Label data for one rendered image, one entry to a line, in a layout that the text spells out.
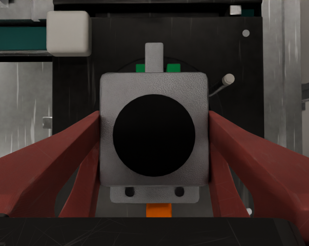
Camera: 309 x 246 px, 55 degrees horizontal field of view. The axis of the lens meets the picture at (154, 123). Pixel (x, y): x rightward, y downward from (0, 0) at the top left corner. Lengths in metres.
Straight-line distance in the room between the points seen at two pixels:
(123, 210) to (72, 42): 0.19
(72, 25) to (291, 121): 0.27
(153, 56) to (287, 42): 0.25
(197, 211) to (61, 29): 0.25
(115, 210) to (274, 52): 0.26
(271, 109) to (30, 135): 0.30
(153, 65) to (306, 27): 0.38
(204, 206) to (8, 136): 0.26
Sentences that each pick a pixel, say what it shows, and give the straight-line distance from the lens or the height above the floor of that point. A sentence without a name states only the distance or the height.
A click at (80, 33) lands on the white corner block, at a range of 0.34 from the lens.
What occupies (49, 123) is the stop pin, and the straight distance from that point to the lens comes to 0.36.
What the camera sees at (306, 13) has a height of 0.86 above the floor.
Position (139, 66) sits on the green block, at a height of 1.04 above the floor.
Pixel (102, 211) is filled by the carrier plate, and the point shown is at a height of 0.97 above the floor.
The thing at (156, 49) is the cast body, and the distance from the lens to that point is 0.16.
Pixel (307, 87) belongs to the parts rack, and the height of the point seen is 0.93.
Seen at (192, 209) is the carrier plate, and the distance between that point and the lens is 0.35.
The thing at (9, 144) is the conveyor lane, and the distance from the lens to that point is 0.43.
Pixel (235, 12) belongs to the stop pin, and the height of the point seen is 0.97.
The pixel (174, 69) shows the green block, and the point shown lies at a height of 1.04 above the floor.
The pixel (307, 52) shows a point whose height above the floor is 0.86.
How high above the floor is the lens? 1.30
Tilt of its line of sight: 88 degrees down
